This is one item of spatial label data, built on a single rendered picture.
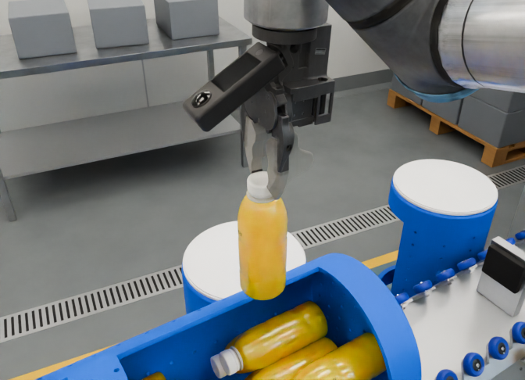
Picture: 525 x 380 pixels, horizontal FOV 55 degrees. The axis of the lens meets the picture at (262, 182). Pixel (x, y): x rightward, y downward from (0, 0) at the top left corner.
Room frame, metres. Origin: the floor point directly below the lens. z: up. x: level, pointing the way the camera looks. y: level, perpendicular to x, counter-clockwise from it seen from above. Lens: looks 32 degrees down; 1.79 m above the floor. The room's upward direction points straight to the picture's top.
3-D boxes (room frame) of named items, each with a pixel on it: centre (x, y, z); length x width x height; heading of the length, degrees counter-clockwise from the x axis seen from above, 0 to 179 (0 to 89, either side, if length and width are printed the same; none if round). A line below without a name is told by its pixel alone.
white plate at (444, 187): (1.18, -0.51, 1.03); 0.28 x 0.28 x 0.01
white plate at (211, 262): (0.87, 0.04, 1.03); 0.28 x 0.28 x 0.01
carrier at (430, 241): (1.18, -0.51, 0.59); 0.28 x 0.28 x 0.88
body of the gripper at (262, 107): (0.56, -0.03, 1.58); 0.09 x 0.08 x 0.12; 120
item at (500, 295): (0.84, -0.54, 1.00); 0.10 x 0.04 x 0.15; 31
